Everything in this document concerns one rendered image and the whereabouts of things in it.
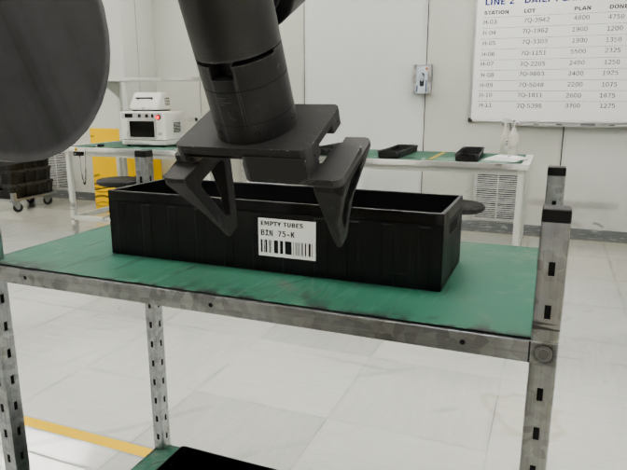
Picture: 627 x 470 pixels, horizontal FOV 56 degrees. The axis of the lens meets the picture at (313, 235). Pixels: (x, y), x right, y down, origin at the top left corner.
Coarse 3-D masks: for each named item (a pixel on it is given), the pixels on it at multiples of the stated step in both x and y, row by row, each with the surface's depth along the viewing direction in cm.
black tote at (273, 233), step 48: (144, 192) 98; (240, 192) 110; (288, 192) 107; (384, 192) 100; (144, 240) 100; (192, 240) 97; (240, 240) 93; (288, 240) 90; (384, 240) 84; (432, 240) 82; (432, 288) 83
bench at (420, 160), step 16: (320, 160) 425; (368, 160) 412; (384, 160) 407; (400, 160) 403; (416, 160) 399; (432, 160) 398; (448, 160) 396; (480, 160) 396; (496, 160) 396; (528, 160) 398; (512, 240) 389
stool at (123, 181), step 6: (102, 180) 451; (108, 180) 451; (114, 180) 452; (120, 180) 452; (126, 180) 452; (132, 180) 454; (102, 186) 450; (108, 186) 447; (114, 186) 446; (120, 186) 448; (126, 186) 450; (108, 216) 474; (108, 222) 455
